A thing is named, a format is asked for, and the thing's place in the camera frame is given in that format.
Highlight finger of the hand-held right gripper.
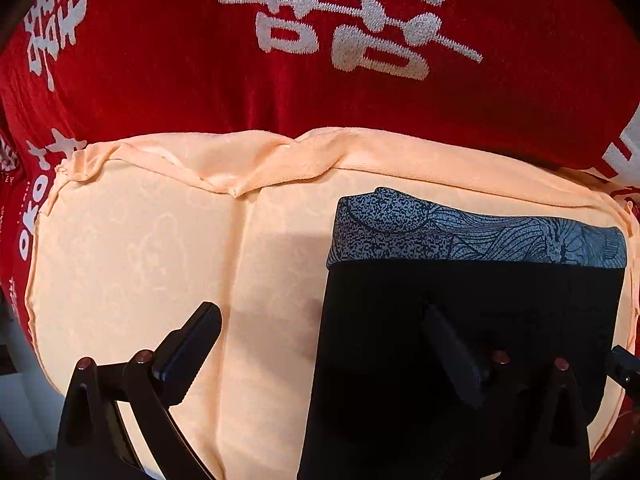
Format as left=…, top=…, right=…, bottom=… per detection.
left=606, top=345, right=640, bottom=392

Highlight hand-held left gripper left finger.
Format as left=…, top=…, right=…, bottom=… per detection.
left=56, top=302, right=224, bottom=480

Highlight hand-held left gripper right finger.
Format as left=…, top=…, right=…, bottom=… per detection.
left=420, top=304, right=597, bottom=480

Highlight dark pants with patterned waistband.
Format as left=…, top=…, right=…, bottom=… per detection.
left=297, top=187, right=629, bottom=480

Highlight peach cushion mat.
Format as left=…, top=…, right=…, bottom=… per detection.
left=22, top=129, right=640, bottom=480

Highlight red printed blanket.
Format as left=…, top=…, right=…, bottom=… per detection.
left=0, top=0, right=640, bottom=463

